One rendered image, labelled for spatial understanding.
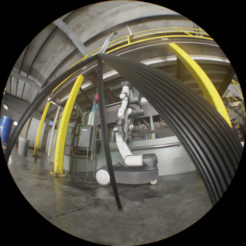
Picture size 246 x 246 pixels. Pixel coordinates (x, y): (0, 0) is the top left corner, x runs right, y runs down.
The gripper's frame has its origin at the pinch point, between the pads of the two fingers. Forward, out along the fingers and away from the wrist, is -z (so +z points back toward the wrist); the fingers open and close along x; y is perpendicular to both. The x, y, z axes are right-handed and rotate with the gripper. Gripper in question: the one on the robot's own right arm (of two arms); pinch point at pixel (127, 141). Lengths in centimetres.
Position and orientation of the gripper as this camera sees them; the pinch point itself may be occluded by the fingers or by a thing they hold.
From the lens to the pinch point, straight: 138.9
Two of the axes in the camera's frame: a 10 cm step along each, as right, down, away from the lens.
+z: 2.0, -9.3, 3.2
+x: -9.3, -0.8, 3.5
